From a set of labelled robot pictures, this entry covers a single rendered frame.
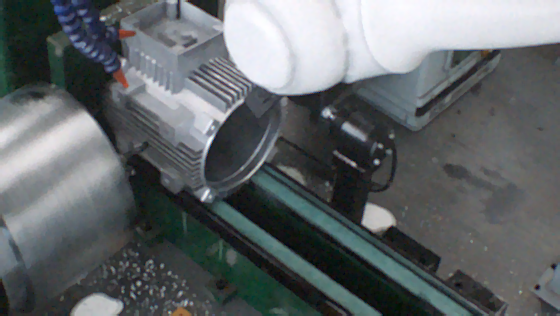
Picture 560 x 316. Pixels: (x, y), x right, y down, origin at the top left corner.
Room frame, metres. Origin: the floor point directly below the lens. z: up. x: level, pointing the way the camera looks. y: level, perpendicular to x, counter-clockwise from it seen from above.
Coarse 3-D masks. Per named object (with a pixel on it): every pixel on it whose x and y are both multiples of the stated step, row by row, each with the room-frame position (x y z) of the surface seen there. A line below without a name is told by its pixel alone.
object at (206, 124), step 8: (120, 56) 0.94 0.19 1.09; (128, 64) 0.93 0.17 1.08; (200, 120) 0.81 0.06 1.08; (208, 120) 0.81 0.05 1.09; (216, 120) 0.82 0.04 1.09; (200, 128) 0.81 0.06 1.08; (208, 128) 0.80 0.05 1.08; (216, 128) 0.81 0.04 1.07; (208, 136) 0.80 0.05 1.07; (272, 152) 0.90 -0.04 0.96; (264, 160) 0.89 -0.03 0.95; (200, 192) 0.81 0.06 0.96; (208, 192) 0.81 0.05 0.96; (216, 192) 0.82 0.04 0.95; (208, 200) 0.81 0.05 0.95
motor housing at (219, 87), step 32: (224, 64) 0.91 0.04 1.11; (160, 96) 0.88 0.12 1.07; (192, 96) 0.86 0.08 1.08; (224, 96) 0.84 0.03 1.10; (128, 128) 0.88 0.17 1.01; (192, 128) 0.83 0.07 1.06; (224, 128) 0.95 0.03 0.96; (256, 128) 0.93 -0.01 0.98; (160, 160) 0.84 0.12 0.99; (192, 160) 0.79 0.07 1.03; (224, 160) 0.90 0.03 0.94; (256, 160) 0.89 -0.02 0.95; (224, 192) 0.84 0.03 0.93
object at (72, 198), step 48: (48, 96) 0.75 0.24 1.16; (0, 144) 0.66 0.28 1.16; (48, 144) 0.68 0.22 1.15; (96, 144) 0.70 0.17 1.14; (0, 192) 0.60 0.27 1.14; (48, 192) 0.63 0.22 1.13; (96, 192) 0.65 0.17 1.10; (0, 240) 0.57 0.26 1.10; (48, 240) 0.59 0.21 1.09; (96, 240) 0.63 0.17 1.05; (0, 288) 0.55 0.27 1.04; (48, 288) 0.57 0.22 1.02
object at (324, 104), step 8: (328, 88) 0.93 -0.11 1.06; (320, 96) 0.92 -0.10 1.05; (328, 96) 0.93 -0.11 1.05; (312, 104) 0.93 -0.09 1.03; (320, 104) 0.92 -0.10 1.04; (328, 104) 0.93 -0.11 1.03; (312, 112) 0.93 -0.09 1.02; (320, 112) 0.92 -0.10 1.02; (328, 112) 0.92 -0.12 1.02; (312, 120) 0.93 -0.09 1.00; (320, 120) 0.92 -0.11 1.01
